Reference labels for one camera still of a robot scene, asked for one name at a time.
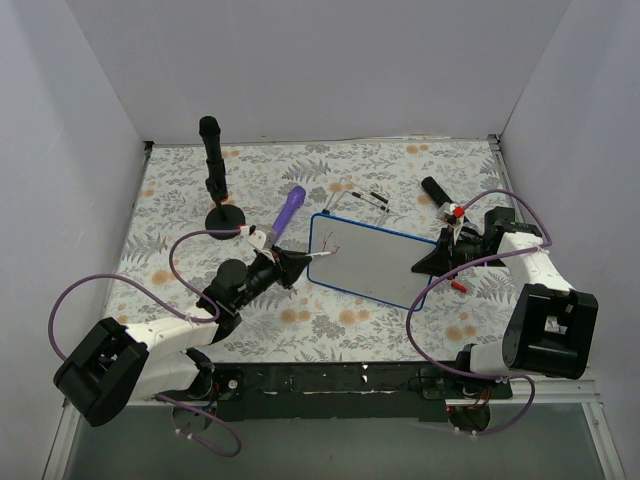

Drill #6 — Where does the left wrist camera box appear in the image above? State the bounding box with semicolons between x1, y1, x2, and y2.
247;225;276;253

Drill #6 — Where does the black round microphone stand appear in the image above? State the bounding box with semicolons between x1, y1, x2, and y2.
205;199;246;240

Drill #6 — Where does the blue framed whiteboard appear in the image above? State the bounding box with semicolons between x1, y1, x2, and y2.
307;213;436;310

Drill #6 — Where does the aluminium front rail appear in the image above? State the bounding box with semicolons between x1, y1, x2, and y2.
439;362;601;404

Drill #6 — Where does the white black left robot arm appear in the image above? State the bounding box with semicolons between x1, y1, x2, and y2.
53;247;312;426

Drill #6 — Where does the black wire whiteboard stand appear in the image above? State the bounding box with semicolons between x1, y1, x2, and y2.
322;178;392;226

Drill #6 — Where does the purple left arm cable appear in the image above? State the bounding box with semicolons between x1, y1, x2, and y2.
49;227;251;459

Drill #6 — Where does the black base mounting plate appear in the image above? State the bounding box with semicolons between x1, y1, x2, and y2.
168;361;512;422

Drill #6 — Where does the black microphone on stand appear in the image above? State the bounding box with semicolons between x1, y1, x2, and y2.
199;116;228;201

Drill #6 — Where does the red white marker pen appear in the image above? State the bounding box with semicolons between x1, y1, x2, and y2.
305;251;334;261

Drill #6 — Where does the red marker cap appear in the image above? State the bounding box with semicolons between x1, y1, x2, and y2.
451;281;468;293

